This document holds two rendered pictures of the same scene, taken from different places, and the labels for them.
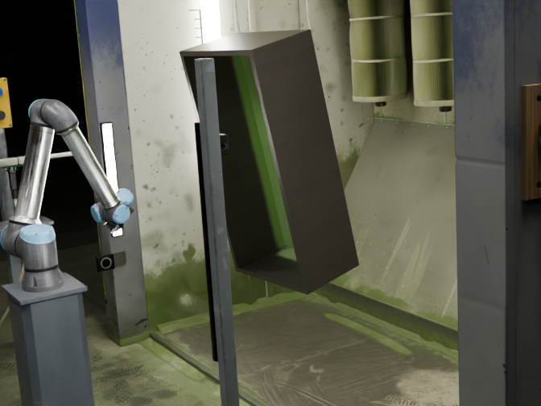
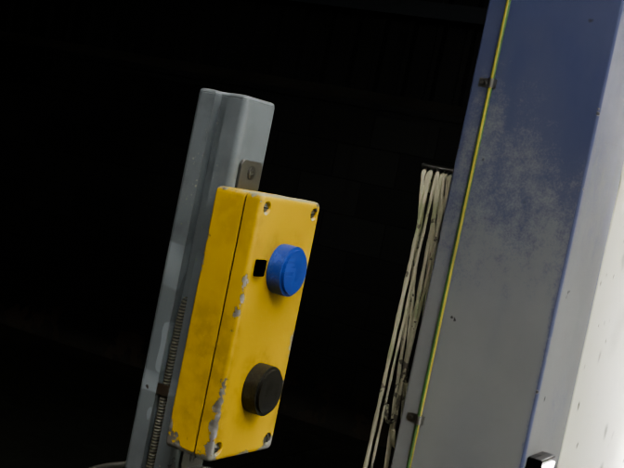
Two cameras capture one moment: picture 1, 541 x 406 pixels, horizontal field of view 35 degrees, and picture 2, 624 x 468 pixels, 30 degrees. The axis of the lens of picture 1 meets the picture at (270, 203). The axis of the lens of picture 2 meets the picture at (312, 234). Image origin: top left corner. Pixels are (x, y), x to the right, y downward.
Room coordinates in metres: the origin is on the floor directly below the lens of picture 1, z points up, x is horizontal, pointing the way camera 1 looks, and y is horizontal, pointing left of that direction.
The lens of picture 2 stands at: (3.46, 1.94, 1.58)
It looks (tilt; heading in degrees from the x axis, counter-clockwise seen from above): 3 degrees down; 329
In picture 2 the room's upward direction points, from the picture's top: 12 degrees clockwise
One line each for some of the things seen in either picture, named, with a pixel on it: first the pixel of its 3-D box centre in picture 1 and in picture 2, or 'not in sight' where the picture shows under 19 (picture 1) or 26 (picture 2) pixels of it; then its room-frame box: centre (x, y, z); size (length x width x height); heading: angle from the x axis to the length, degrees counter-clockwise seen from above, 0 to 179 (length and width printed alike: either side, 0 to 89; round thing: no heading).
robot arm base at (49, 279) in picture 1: (42, 275); not in sight; (3.71, 1.05, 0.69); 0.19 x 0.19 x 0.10
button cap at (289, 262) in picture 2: not in sight; (285, 269); (4.44, 1.37, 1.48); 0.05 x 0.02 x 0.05; 121
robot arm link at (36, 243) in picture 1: (38, 246); not in sight; (3.72, 1.06, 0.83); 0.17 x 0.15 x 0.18; 40
